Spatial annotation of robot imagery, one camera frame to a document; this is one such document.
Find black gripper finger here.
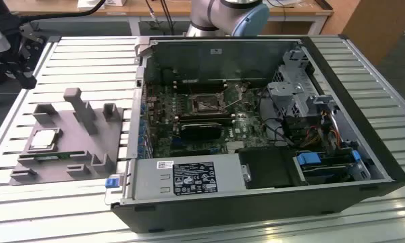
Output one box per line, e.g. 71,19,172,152
15,25,48,90

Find silver square CPU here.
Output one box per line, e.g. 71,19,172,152
29,128,61,150

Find CPU socket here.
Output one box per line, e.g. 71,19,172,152
188,94,229,114

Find black RAM slot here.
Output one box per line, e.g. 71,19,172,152
177,113,232,124

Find white box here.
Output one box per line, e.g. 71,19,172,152
76,0,108,11

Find grey plastic parts rack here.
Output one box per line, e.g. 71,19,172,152
8,87,125,187

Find green RAM stick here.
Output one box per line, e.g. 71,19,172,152
35,151,87,160

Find silver power supply unit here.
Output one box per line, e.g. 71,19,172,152
133,158,245,202

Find black graphics card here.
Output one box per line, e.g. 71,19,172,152
180,123,224,142

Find metal socket cover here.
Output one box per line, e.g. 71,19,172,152
229,82,255,107

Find black label sticker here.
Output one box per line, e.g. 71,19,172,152
173,161,219,196

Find green motherboard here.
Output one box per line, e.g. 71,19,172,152
143,80,275,159

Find metal drive cage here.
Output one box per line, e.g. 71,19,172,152
267,49,337,119

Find black plastic air shroud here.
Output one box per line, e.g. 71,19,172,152
237,148,307,190

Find wooden desk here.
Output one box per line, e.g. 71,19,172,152
7,0,335,36

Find black open PC case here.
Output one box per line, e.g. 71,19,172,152
104,35,405,233

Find blue disk carrier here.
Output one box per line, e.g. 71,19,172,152
296,150,325,168

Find wooden cabinet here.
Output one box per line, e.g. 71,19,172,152
320,0,405,66

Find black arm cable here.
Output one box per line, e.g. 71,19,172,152
16,0,108,21

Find thin wire locking lever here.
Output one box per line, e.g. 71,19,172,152
224,97,244,109

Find black wire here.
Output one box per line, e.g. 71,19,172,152
263,117,296,148

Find coloured wire bundle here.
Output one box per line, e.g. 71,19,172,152
303,111,343,150

